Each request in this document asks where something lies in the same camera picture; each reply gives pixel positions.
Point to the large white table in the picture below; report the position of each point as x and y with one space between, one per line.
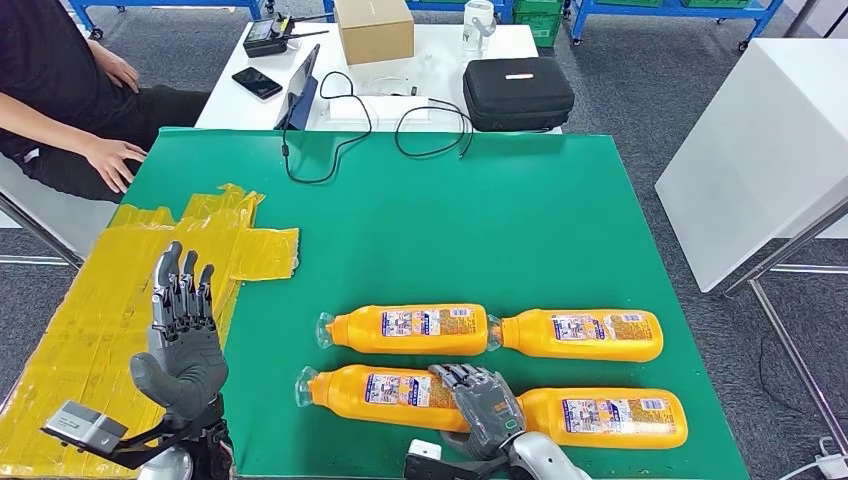
762 169

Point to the orange plastic bottle clear cap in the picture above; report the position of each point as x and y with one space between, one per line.
361 331
344 397
530 338
543 417

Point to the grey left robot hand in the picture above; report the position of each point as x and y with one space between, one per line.
189 358

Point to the green plastic crate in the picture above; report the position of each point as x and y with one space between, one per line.
540 26

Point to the person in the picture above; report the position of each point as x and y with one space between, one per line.
46 60

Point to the person's right forearm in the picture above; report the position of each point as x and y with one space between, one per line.
40 123

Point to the brown cardboard box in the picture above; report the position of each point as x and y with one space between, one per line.
374 33

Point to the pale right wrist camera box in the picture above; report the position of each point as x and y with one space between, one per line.
425 452

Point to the person's left hand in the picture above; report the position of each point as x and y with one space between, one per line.
122 70

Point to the white bench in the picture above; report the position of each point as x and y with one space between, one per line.
66 222

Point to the person's right hand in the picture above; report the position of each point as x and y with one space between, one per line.
109 160

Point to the person's left forearm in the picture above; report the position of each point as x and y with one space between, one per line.
99 52

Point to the metal bench leg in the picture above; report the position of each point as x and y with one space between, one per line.
40 232

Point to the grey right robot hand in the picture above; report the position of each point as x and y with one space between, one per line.
487 411

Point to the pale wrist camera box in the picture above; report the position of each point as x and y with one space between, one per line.
425 452
83 427

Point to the black smartphone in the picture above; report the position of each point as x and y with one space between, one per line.
256 83

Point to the blue metal rack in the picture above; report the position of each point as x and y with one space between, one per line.
575 23
505 10
83 16

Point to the white power strip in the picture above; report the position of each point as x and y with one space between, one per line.
833 466

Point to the metal table frame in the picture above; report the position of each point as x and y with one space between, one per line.
792 250

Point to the dark blue tablet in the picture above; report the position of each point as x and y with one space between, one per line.
299 98

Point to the black zip case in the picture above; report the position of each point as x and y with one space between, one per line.
517 96

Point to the black remote controller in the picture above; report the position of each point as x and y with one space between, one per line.
264 38

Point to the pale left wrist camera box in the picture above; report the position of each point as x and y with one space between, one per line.
83 427

